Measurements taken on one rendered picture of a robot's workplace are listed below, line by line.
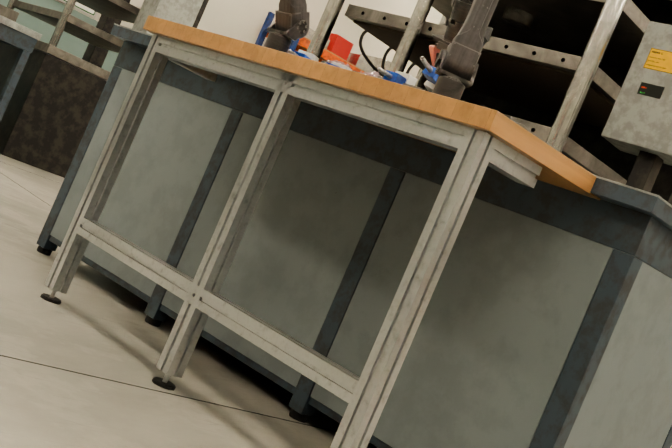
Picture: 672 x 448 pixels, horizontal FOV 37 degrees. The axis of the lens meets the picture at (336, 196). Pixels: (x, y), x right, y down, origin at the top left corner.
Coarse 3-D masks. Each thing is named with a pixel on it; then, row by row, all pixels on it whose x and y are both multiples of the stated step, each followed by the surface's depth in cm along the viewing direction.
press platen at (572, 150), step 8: (512, 120) 330; (520, 120) 328; (528, 128) 325; (536, 128) 323; (544, 128) 321; (536, 136) 322; (544, 136) 321; (568, 144) 325; (576, 144) 328; (568, 152) 326; (576, 152) 330; (584, 152) 334; (576, 160) 332; (584, 160) 335; (592, 160) 339; (584, 168) 341; (592, 168) 340; (600, 168) 344; (608, 168) 348; (600, 176) 346; (608, 176) 350; (616, 176) 354
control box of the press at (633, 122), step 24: (648, 24) 316; (648, 48) 313; (648, 72) 311; (624, 96) 314; (648, 96) 309; (624, 120) 312; (648, 120) 307; (624, 144) 313; (648, 144) 305; (648, 168) 308
